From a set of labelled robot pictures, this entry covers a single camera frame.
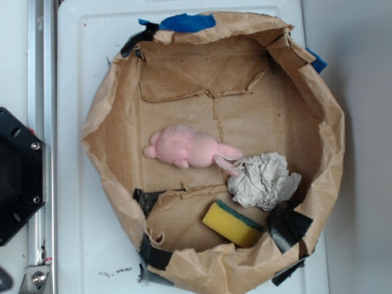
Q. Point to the metal corner bracket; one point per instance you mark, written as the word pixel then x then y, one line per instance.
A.
pixel 35 279

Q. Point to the white paper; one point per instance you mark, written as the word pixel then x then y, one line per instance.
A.
pixel 264 181

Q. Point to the blue tape piece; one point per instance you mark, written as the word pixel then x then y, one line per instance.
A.
pixel 318 63
pixel 183 23

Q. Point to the white plastic tray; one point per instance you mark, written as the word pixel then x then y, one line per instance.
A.
pixel 93 253

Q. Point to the blue tape piece right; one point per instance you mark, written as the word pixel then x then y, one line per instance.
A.
pixel 318 63

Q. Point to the yellow green sponge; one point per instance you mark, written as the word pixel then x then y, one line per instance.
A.
pixel 232 225

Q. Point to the aluminium extrusion rail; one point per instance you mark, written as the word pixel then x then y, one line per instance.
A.
pixel 42 70

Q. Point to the brown paper bag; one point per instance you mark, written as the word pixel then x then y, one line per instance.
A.
pixel 248 84

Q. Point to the pink plush bunny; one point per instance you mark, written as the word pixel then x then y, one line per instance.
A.
pixel 186 147

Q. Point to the blue tape piece top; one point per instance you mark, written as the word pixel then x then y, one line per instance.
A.
pixel 183 23

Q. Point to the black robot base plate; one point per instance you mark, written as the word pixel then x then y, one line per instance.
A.
pixel 22 163

